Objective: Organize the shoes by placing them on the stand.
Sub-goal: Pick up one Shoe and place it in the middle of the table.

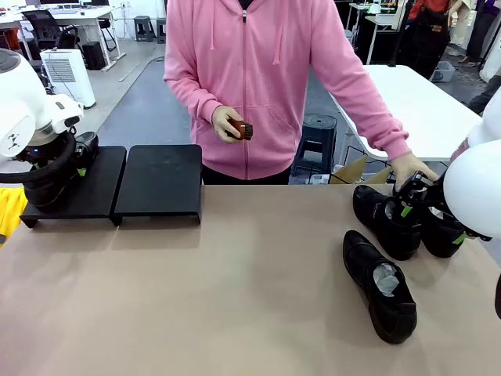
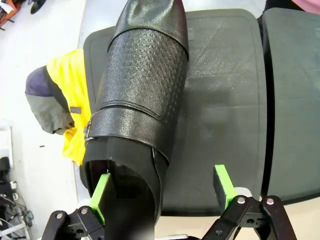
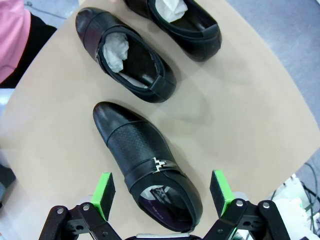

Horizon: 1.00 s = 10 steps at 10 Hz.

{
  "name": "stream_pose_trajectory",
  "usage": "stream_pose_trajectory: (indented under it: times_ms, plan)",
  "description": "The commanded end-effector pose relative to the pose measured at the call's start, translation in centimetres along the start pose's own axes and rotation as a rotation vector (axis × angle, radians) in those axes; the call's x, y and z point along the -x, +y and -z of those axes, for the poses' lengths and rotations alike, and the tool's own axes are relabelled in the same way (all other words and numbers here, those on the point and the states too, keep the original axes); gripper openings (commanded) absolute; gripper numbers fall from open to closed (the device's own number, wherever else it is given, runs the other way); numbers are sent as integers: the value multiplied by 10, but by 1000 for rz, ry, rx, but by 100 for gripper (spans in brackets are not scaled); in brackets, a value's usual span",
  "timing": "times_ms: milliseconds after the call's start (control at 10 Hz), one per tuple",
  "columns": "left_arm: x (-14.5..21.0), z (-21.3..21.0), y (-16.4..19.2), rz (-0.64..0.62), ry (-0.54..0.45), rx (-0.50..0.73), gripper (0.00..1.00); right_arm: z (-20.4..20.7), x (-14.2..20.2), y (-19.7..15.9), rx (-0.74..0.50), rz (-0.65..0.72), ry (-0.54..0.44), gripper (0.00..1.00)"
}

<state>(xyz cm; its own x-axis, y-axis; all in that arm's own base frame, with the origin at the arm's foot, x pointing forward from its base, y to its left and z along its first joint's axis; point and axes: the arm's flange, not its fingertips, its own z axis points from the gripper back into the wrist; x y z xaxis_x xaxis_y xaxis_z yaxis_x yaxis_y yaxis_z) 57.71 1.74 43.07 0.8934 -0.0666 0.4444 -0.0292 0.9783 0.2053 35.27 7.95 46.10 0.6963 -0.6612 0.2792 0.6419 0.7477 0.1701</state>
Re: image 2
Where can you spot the yellow and grey jacket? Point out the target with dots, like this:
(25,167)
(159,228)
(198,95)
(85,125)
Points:
(72,87)

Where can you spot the black leather buckle shoe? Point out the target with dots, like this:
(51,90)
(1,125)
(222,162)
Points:
(145,75)

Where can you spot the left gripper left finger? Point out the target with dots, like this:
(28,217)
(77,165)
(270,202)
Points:
(98,197)

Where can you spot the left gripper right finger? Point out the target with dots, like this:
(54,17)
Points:
(226,190)

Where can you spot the black metal shoe stand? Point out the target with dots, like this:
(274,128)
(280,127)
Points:
(295,100)
(220,100)

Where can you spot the person in pink hoodie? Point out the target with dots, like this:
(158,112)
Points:
(310,3)

